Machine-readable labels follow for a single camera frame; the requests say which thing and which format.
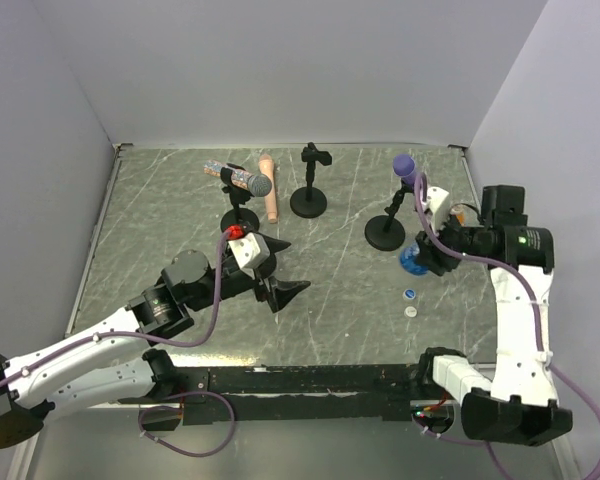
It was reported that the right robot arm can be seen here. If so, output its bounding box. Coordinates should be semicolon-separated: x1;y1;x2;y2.
415;184;573;446

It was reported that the pink microphone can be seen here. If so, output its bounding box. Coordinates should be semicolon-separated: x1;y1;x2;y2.
258;153;280;225

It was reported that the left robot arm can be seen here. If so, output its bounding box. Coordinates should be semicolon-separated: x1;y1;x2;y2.
0;226;310;449

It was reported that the purple microphone stand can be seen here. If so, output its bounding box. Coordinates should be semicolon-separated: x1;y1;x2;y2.
364;181;413;252

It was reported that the glitter microphone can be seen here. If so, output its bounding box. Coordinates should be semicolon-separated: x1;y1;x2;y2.
203;160;273;197

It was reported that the white water bottle cap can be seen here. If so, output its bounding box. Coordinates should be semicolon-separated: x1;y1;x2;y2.
404;306;418;318

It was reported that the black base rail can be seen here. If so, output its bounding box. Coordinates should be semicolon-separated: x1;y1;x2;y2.
121;364;460;430

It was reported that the orange juice bottle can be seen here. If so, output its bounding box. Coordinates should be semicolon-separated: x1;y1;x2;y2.
450;203;466;226

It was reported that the glitter microphone stand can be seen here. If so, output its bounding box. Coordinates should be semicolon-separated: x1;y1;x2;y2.
220;164;260;231

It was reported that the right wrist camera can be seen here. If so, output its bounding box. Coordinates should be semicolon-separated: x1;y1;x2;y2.
422;186;451;231

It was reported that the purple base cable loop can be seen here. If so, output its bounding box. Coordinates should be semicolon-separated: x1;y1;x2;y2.
138;389;236;456

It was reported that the purple microphone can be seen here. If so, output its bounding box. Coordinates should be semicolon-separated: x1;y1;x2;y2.
392;153;418;186

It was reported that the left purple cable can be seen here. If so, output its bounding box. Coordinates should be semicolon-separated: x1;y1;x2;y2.
0;232;239;446

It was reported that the empty clip stand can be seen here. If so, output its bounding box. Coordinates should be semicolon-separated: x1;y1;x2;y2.
290;142;333;219

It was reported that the blue label water bottle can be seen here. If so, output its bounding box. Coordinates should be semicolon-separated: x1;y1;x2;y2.
399;242;428;276

